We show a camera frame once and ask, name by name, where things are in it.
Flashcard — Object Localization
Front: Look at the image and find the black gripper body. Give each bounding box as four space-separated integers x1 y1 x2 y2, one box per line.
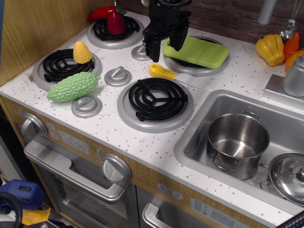
143 0 191 41

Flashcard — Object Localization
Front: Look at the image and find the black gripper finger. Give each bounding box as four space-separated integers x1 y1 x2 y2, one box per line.
145 39 161 62
170 27 188 51

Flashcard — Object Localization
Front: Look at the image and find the green plastic cutting board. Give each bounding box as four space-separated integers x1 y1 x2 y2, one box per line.
162 37 229 69

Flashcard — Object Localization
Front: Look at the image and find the silver stovetop knob back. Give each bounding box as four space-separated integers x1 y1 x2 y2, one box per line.
131 45 151 61

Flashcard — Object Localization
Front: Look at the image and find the silver stovetop knob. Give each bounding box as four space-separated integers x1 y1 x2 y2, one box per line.
104 66 132 87
131 45 151 61
71 95 103 118

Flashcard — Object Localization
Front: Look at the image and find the dark red toy vegetable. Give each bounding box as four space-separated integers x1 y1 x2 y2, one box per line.
107 11 126 35

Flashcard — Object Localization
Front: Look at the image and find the silver stovetop knob middle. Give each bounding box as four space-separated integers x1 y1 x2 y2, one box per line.
104 66 132 87

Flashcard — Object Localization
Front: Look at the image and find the black back left burner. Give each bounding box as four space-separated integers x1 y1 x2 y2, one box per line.
87 16 144 49

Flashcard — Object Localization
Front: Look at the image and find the black burner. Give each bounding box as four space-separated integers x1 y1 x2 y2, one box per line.
87 16 144 49
32 49 102 91
117 78 194 133

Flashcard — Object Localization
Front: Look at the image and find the black front right burner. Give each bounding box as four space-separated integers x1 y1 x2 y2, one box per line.
117 78 194 133

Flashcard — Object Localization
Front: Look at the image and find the red toy chili pepper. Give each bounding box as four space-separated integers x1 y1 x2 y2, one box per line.
87 5 127 21

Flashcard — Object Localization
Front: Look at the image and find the yellow toy corn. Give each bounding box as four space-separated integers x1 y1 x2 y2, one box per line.
73 41 93 64

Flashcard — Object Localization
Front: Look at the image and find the green toy bitter gourd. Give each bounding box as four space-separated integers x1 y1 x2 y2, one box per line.
47 72 101 103

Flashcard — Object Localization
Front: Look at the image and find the silver stovetop knob front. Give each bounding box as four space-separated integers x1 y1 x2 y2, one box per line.
71 95 103 118

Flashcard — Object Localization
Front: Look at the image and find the yellow toy bell pepper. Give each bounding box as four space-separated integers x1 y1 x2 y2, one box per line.
256 34 285 67

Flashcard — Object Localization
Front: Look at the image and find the black front left burner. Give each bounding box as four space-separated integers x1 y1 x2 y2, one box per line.
32 49 102 91

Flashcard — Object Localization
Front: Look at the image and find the silver toy faucet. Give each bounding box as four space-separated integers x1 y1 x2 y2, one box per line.
258 0 277 25

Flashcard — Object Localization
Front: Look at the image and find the clear glass ornament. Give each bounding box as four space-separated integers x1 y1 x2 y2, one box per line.
280 19 297 40

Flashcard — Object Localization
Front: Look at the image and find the orange toy fruit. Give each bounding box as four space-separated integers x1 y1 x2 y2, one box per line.
285 49 304 73

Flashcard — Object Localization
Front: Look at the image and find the orange toy carrot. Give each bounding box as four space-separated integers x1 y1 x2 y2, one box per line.
284 31 300 62

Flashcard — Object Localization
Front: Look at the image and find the steel cooking pot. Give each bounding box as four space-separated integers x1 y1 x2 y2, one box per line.
206 111 270 180

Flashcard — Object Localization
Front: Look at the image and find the grey metal canister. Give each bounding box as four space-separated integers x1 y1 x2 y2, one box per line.
282 55 304 97

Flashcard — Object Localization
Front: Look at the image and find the silver oven knob right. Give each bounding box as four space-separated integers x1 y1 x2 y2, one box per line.
101 153 132 183

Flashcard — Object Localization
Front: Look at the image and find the silver oven knob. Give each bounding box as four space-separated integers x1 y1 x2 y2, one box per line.
101 153 132 183
21 113 48 138

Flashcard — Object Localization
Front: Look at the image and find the silver sink basin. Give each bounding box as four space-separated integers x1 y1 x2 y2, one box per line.
174 90 304 214

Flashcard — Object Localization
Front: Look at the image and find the silver oven knob left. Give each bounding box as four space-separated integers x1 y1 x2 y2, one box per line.
21 113 48 138

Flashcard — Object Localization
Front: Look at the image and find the steel pot lid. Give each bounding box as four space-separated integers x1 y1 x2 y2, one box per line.
259 152 304 206

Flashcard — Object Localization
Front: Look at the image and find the blue plastic device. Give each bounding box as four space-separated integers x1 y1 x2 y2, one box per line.
0 180 45 209

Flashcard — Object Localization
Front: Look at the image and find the yellow handled toy knife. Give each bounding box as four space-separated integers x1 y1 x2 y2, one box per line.
149 64 213 93

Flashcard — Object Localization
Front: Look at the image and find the back right burner ring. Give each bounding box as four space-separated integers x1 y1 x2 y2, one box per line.
163 36 231 77

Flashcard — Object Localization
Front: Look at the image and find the silver oven door handle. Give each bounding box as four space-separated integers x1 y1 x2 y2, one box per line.
24 141 125 204

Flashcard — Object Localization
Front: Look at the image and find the silver cabinet door handle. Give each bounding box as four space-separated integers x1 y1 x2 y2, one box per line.
142 203 168 228

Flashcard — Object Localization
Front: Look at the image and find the black cable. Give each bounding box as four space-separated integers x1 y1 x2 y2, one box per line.
0 191 23 228

